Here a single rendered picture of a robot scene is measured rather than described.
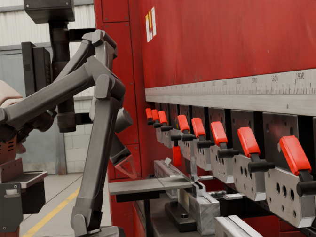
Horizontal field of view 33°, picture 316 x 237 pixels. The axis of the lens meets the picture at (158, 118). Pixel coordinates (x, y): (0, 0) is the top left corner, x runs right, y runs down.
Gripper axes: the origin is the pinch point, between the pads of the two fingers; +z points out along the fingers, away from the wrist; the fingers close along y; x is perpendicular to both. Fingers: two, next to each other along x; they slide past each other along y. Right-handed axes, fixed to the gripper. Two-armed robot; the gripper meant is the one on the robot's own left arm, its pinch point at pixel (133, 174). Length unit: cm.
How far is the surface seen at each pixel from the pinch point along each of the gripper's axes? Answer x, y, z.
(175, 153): -14.7, -15.9, -0.7
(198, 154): -18.4, -35.8, -0.4
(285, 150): -21, -109, -10
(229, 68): -30, -70, -19
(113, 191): 7.8, -7.5, -0.5
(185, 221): -5.4, -17.8, 17.9
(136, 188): 1.5, -6.3, 3.1
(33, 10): -2, 101, -81
